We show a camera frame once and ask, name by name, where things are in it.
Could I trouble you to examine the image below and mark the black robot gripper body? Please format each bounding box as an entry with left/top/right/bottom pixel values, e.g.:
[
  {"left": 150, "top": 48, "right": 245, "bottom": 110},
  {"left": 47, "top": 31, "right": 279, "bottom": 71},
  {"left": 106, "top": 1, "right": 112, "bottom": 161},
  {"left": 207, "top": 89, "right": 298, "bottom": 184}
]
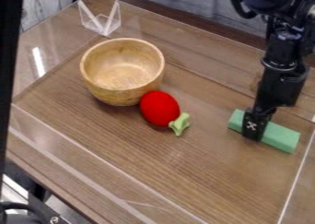
[{"left": 251, "top": 65, "right": 309, "bottom": 117}]

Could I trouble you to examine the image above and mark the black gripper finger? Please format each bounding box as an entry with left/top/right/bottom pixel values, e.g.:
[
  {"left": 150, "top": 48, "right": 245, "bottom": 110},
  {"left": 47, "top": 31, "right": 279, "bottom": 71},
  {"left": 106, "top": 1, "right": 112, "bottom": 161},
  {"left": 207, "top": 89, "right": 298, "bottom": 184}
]
[{"left": 242, "top": 108, "right": 273, "bottom": 141}]

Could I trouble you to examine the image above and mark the green rectangular block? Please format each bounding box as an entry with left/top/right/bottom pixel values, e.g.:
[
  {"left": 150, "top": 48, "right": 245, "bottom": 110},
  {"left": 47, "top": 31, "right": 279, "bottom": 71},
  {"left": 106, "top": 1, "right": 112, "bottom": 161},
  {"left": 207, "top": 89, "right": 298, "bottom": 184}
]
[{"left": 229, "top": 109, "right": 301, "bottom": 154}]

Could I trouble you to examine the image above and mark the light wooden bowl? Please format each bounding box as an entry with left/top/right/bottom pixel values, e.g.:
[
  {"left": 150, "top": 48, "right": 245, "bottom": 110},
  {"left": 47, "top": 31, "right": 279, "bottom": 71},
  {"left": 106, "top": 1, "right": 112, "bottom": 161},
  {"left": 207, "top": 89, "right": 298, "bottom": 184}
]
[{"left": 80, "top": 38, "right": 166, "bottom": 106}]

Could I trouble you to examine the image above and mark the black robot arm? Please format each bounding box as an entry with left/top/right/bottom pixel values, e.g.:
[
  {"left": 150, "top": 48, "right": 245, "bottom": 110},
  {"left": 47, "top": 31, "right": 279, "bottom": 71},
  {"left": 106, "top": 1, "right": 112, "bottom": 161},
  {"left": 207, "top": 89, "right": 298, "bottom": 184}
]
[{"left": 230, "top": 0, "right": 315, "bottom": 141}]

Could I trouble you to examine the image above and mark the red plush strawberry toy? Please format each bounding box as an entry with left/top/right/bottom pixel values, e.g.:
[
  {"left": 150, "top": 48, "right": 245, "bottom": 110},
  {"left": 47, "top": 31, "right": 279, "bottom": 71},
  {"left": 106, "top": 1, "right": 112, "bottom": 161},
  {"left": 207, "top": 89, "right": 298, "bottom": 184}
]
[{"left": 140, "top": 90, "right": 190, "bottom": 136}]

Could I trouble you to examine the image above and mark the clear acrylic enclosure wall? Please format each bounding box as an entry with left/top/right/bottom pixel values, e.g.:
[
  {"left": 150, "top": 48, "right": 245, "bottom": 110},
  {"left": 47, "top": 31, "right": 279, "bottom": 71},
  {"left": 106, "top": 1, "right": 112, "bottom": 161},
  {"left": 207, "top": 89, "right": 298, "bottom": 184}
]
[{"left": 8, "top": 5, "right": 315, "bottom": 224}]

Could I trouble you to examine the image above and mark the clear acrylic corner bracket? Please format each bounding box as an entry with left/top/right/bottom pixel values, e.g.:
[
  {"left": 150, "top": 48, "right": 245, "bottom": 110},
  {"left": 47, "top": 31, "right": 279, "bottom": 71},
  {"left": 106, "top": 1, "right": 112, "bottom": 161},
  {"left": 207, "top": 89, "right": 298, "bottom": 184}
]
[{"left": 78, "top": 0, "right": 122, "bottom": 36}]

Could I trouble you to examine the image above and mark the black metal table bracket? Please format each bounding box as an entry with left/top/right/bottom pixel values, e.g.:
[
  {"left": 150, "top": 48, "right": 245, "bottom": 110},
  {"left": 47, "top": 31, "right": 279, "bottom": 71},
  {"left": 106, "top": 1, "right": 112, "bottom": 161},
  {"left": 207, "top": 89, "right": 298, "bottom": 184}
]
[{"left": 28, "top": 183, "right": 71, "bottom": 224}]

